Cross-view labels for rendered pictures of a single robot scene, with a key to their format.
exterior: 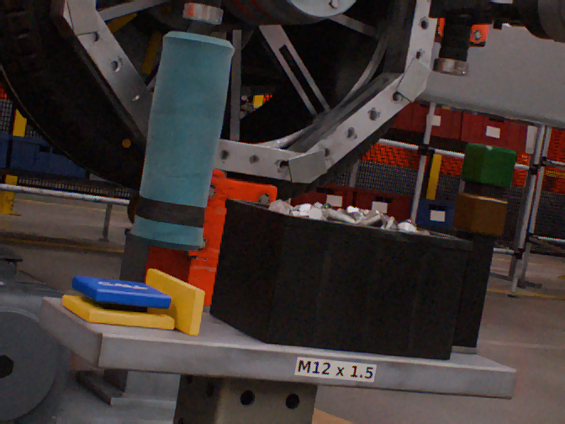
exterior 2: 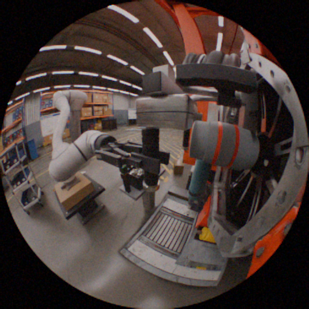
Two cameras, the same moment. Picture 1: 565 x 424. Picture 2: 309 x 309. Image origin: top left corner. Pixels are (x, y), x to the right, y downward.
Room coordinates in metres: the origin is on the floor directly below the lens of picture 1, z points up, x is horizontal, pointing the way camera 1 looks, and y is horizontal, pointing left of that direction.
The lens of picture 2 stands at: (1.75, -0.27, 0.92)
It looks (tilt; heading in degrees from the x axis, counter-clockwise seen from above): 23 degrees down; 149
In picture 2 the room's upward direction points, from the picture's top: straight up
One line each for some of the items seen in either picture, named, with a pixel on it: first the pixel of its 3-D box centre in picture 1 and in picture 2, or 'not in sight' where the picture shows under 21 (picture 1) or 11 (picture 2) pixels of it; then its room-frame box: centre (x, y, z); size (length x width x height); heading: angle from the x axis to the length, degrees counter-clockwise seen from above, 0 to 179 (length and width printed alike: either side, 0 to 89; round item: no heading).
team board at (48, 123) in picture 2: not in sight; (53, 130); (-3.48, -3.24, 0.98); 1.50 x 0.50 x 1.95; 124
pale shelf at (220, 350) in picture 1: (282, 348); (145, 178); (1.20, -0.03, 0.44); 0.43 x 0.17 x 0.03; 117
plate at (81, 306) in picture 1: (117, 312); not in sight; (1.13, 0.12, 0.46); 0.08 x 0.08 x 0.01; 27
